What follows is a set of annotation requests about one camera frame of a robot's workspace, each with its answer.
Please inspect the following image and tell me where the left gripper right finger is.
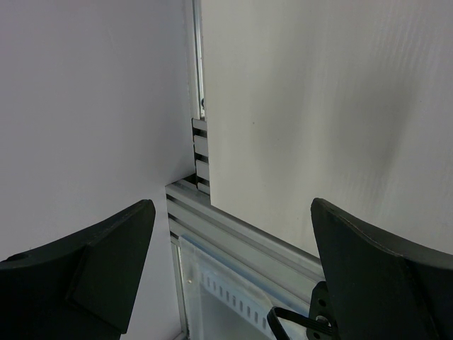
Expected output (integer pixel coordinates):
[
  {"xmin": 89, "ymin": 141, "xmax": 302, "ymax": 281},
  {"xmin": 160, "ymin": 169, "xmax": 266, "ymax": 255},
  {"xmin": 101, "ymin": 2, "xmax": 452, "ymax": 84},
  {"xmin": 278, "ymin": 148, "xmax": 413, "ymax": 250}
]
[{"xmin": 311, "ymin": 198, "xmax": 452, "ymax": 339}]

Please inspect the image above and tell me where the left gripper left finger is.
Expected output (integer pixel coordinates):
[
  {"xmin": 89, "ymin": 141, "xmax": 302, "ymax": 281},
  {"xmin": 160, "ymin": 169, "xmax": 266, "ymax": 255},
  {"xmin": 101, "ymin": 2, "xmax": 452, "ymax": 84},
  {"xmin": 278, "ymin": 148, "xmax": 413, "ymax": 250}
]
[{"xmin": 1, "ymin": 200, "xmax": 156, "ymax": 339}]

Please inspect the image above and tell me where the slotted cable duct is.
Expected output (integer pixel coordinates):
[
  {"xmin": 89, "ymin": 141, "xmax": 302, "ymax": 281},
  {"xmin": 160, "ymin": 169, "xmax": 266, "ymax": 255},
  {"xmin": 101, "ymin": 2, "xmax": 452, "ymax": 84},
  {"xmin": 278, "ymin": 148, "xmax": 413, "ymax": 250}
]
[{"xmin": 200, "ymin": 271, "xmax": 275, "ymax": 339}]

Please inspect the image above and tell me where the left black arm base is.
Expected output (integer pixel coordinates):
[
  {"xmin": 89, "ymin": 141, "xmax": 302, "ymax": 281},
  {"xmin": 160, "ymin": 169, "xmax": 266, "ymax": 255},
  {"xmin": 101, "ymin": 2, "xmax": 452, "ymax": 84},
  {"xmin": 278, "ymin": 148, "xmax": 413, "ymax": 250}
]
[{"xmin": 266, "ymin": 280, "xmax": 340, "ymax": 340}]

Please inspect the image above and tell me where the aluminium front rail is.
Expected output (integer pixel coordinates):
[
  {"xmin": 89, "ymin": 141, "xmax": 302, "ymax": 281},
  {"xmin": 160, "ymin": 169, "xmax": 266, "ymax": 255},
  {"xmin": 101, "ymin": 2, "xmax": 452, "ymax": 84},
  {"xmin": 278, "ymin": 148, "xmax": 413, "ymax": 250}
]
[{"xmin": 165, "ymin": 180, "xmax": 324, "ymax": 309}]

